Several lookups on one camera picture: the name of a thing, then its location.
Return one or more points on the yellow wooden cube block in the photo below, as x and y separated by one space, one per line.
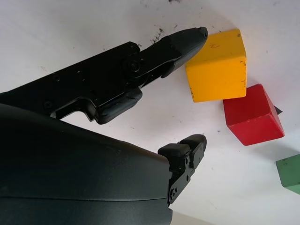
215 75

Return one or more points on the green wooden cube block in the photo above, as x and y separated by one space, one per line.
290 173

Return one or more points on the red wooden cube block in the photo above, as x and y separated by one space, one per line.
253 117

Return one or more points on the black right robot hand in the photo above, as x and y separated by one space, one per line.
70 164

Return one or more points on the black tape strip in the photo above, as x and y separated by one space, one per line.
277 110

